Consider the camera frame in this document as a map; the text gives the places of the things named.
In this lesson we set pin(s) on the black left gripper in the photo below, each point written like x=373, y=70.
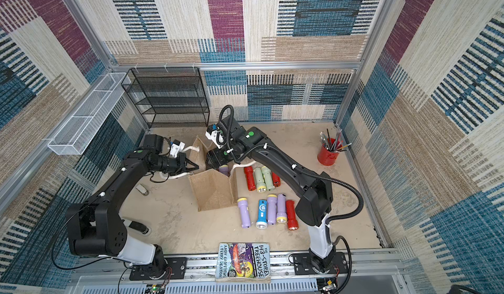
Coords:
x=182, y=168

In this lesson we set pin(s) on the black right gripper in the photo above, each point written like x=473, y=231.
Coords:
x=216, y=159

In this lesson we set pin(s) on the purple flashlight row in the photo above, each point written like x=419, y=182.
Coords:
x=242, y=204
x=225, y=170

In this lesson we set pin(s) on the burlap tote bag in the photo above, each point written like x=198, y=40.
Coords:
x=211, y=188

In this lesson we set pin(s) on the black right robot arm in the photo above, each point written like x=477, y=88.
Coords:
x=235, y=143

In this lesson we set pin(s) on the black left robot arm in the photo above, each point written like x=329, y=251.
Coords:
x=94, y=227

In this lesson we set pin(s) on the red flashlight upper row left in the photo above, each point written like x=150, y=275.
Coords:
x=249, y=176

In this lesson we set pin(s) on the red flashlight row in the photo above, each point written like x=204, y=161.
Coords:
x=292, y=222
x=276, y=180
x=249, y=176

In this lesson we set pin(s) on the light green flashlight right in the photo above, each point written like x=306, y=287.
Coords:
x=267, y=175

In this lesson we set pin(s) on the light green flashlight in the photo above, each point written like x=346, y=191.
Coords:
x=259, y=180
x=267, y=175

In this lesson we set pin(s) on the light green flashlight left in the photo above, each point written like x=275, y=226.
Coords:
x=259, y=180

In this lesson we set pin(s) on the red flashlight upper row right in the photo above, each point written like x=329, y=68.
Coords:
x=276, y=180

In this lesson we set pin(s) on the purple flashlight lower middle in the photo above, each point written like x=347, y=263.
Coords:
x=271, y=208

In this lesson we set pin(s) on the blue flashlight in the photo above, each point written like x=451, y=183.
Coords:
x=261, y=222

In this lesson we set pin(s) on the black white marker pen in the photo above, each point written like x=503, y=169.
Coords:
x=140, y=228

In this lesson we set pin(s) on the purple flashlight lower right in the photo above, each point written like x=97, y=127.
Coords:
x=281, y=212

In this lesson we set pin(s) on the red flashlight lower row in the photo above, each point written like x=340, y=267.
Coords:
x=292, y=222

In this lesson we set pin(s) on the red pencil cup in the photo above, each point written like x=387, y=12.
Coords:
x=329, y=151

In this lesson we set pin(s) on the treehouse storey book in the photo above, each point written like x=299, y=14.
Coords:
x=243, y=262

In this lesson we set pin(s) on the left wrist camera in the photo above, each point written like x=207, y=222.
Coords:
x=176, y=147

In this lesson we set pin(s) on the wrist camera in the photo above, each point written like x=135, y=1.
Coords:
x=214, y=134
x=176, y=147

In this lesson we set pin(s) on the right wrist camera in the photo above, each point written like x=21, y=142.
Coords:
x=214, y=134

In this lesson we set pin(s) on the black wire shelf rack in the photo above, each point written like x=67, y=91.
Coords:
x=168, y=97

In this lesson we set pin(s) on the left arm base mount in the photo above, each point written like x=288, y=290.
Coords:
x=173, y=268

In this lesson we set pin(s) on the white mesh wall basket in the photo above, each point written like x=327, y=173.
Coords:
x=73, y=138

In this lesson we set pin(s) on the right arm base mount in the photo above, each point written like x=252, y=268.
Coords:
x=308, y=263

